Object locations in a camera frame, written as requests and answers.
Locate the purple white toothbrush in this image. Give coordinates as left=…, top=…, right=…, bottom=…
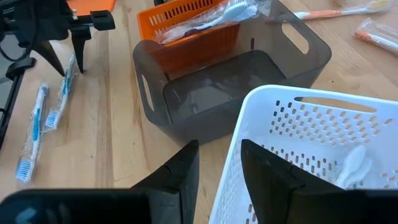
left=155, top=0, right=273, bottom=45

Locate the orange slotted plastic basket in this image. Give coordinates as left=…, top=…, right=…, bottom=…
left=136, top=0, right=242, bottom=75

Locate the white perforated plastic basket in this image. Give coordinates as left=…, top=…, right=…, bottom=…
left=208, top=84, right=398, bottom=224

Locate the blue white toothbrush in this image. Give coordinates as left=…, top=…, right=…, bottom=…
left=14, top=82, right=50, bottom=184
left=345, top=157, right=374, bottom=189
left=335, top=144, right=368, bottom=187
left=44, top=53, right=79, bottom=131

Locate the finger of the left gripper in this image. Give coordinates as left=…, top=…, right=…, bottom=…
left=32, top=39, right=66, bottom=77
left=70, top=25, right=93, bottom=75

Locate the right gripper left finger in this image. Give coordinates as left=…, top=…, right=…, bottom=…
left=130, top=139, right=200, bottom=224

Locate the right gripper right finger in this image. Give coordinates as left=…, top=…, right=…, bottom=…
left=241, top=139, right=352, bottom=224

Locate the grey translucent plastic bin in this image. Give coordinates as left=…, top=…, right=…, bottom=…
left=132, top=0, right=333, bottom=146

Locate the black aluminium table frame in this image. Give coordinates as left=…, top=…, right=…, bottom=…
left=0, top=57, right=37, bottom=150

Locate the orange flat plastic lid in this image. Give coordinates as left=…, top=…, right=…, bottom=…
left=67, top=0, right=118, bottom=17

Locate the orange white toothbrush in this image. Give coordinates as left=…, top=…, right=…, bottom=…
left=294, top=0, right=395, bottom=21
left=353, top=17, right=398, bottom=56

